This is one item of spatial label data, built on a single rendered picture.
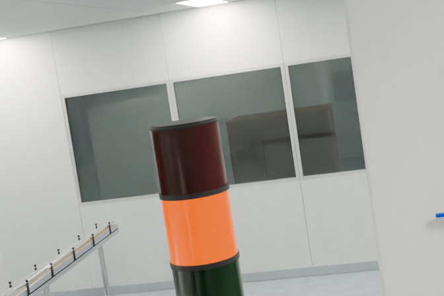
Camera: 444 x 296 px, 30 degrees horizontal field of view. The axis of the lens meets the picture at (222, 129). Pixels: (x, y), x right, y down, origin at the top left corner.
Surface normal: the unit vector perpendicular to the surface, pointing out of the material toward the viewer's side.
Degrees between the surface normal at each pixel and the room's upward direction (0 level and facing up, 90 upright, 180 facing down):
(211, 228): 90
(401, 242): 90
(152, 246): 90
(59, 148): 90
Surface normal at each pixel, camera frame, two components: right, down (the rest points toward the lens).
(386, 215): -0.18, 0.11
